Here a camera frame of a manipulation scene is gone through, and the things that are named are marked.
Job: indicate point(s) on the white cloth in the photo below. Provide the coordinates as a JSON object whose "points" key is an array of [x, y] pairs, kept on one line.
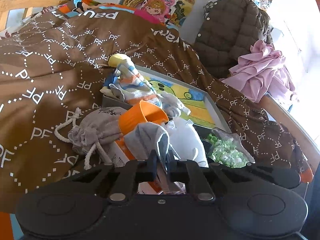
{"points": [[185, 141]]}

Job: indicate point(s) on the pink crumpled cloth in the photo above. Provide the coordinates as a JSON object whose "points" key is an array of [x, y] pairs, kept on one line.
{"points": [[262, 71]]}

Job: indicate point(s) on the brown patterned PF blanket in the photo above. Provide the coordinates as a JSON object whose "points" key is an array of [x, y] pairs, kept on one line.
{"points": [[57, 63]]}

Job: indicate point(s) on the cartoon girl poster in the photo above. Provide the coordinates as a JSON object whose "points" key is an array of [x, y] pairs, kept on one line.
{"points": [[161, 10]]}

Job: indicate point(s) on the grey face mask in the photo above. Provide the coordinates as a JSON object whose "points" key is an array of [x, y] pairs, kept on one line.
{"points": [[148, 137]]}

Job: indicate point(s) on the yellow striped sock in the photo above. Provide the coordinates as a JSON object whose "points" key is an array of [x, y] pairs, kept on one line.
{"points": [[132, 84]]}

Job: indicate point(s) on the orange and white box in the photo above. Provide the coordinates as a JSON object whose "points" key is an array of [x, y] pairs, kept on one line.
{"points": [[119, 154]]}

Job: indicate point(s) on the wooden bed rail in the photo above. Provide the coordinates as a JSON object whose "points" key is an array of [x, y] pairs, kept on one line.
{"points": [[281, 115]]}

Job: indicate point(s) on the grey drawstring pouch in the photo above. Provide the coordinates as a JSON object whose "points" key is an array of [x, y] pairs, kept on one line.
{"points": [[96, 130]]}

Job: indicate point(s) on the orange plastic cup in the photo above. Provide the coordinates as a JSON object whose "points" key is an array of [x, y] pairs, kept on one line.
{"points": [[142, 112]]}

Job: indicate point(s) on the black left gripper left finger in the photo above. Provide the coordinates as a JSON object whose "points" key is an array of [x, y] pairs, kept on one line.
{"points": [[106, 180]]}

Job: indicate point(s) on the blue white small sock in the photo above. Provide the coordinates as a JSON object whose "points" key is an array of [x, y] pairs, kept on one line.
{"points": [[110, 90]]}

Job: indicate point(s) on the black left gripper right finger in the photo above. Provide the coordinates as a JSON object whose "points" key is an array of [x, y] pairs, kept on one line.
{"points": [[215, 184]]}

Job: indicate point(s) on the brown quilted jacket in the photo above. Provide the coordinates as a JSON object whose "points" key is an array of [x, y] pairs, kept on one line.
{"points": [[229, 30]]}

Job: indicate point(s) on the wooden headboard rail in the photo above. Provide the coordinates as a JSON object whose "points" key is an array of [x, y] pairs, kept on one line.
{"points": [[27, 5]]}

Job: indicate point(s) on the grey tray with cartoon picture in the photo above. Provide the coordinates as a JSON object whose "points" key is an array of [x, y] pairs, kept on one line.
{"points": [[180, 99]]}

